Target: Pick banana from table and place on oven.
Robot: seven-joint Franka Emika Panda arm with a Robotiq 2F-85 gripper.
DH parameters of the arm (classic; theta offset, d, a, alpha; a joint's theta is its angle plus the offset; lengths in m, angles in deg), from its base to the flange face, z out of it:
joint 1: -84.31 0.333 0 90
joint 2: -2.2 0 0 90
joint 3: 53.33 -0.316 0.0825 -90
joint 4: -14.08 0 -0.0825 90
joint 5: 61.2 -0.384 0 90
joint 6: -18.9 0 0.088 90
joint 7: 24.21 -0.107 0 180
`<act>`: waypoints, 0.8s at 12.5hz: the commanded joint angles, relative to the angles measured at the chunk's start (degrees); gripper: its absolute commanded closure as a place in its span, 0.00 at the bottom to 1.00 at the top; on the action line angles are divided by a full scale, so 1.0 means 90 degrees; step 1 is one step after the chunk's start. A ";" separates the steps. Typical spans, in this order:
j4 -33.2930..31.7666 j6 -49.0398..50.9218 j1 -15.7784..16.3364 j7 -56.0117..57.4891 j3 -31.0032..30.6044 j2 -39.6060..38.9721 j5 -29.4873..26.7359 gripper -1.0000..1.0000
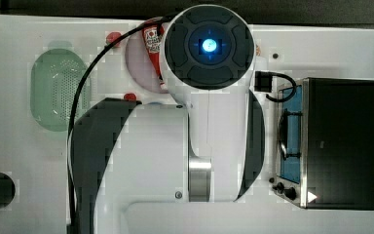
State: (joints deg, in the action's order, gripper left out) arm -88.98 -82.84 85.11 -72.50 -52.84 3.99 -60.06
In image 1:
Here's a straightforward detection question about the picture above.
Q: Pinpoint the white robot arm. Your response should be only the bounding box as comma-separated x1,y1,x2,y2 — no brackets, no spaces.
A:
68,5,265,234

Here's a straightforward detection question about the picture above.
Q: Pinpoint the black toaster oven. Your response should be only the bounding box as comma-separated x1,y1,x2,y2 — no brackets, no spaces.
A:
273,78,374,211

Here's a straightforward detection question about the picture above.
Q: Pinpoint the small red ball toy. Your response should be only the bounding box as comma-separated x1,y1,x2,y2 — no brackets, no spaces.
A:
124,93,136,100

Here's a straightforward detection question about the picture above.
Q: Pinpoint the pink round plate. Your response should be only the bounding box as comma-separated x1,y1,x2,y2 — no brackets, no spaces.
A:
125,32,168,94

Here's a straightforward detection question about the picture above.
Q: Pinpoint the red ketchup bottle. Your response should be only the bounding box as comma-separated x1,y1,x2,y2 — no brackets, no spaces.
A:
141,18,168,91

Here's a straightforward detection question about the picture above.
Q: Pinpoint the orange slice toy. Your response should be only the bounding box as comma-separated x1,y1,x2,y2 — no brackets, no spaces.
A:
256,45,261,56

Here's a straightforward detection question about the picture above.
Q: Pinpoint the red strawberry toy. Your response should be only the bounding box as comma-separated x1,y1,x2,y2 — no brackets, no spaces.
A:
105,32,122,45

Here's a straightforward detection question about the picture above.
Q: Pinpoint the green perforated colander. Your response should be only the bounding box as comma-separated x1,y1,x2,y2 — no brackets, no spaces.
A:
30,49,87,132

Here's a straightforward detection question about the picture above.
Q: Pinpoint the black plug with cable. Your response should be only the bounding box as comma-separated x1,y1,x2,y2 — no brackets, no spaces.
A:
254,71,297,103

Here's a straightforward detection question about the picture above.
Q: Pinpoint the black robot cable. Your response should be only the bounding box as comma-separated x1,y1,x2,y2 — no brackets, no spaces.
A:
67,13,179,234

